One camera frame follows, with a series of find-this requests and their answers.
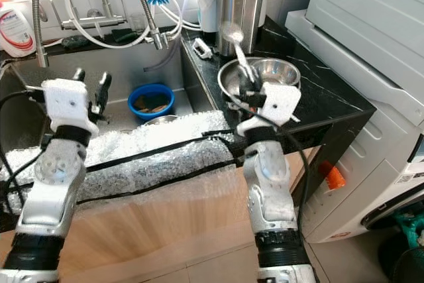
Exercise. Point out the black tape strip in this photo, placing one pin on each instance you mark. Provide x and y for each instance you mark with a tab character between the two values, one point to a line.
172	175
172	146

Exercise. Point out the green yellow scouring sponge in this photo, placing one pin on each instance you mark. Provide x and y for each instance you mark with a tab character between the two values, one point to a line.
151	102

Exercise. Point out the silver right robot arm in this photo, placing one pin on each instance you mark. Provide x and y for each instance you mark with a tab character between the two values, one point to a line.
268	190

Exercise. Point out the clear thin tube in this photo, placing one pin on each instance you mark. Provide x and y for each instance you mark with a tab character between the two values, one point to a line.
167	61

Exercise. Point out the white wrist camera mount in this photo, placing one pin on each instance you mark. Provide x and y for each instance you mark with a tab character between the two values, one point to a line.
278	101
69	104

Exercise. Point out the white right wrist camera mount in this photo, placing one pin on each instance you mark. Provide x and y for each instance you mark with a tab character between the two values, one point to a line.
278	101

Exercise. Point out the light wooden cabinet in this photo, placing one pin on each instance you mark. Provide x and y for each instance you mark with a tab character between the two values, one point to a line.
172	230

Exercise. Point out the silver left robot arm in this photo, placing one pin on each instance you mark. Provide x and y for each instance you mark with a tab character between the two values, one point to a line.
53	197

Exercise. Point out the blue plastic bowl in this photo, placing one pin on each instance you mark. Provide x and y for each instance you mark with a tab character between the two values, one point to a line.
136	109

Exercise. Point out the large stainless steel plate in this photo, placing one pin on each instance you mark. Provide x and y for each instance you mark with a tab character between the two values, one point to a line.
281	71

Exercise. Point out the orange plastic object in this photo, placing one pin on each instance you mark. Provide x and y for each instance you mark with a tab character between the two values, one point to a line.
331	175

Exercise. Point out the white washing machine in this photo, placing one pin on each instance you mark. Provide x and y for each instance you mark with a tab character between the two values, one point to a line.
371	150

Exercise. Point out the clear bubble wrap sheet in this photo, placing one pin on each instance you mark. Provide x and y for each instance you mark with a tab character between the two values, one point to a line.
172	161

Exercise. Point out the tall stainless steel canister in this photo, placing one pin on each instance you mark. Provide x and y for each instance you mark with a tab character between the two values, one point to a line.
240	8

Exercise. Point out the small white plastic clip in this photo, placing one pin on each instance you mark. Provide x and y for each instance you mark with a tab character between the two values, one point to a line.
202	48

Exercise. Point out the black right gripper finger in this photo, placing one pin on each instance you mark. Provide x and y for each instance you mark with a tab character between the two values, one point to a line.
259	78
244	85

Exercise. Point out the white red dish soap bottle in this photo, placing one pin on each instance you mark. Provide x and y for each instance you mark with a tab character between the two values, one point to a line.
16	34

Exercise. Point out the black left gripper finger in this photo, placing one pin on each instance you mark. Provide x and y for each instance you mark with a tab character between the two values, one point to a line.
104	91
79	75

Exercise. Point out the small stainless steel bowl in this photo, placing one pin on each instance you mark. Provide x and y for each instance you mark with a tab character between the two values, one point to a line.
159	121

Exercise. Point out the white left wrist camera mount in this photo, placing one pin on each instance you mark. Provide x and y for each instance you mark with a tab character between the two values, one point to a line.
69	104

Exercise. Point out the white ribbed appliance panel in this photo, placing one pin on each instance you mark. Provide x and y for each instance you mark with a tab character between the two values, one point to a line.
364	11

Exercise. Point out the stainless steel sink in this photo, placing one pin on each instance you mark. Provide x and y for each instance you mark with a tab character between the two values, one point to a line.
106	64

